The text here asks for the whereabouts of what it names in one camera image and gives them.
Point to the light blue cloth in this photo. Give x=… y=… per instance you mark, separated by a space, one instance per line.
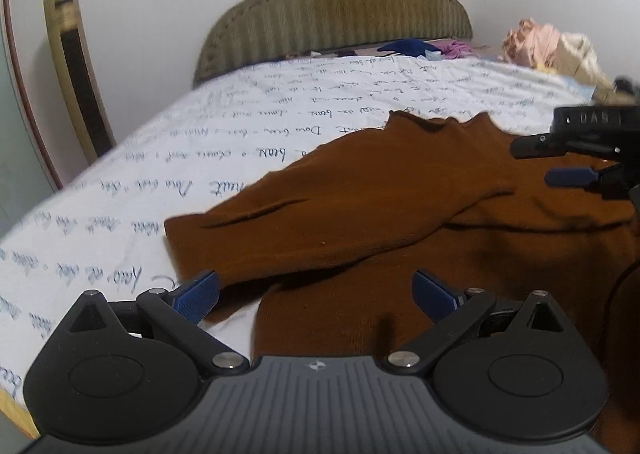
x=590 y=91

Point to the dark blue cloth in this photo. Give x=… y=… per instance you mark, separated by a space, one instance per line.
x=405 y=46

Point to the white script-printed bed sheet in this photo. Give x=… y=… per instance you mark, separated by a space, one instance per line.
x=150 y=159

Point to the olive ribbed headboard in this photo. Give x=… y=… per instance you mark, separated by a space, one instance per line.
x=325 y=9

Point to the wooden bed frame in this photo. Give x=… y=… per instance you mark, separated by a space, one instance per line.
x=17 y=409

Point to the purple cloth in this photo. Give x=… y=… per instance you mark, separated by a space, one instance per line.
x=456 y=49

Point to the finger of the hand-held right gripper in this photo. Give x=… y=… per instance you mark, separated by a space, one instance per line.
x=540 y=145
x=570 y=177

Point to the pink clothes pile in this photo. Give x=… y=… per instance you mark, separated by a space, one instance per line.
x=530 y=41

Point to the brown knit sweater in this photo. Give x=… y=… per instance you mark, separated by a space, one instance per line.
x=400 y=214

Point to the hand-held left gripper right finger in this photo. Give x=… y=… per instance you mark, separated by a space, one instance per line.
x=432 y=296

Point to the beige cloth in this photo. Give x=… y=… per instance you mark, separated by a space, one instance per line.
x=580 y=56

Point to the yellow cloth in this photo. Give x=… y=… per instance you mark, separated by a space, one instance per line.
x=546 y=67

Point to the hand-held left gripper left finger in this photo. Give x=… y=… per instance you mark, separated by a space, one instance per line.
x=197 y=296

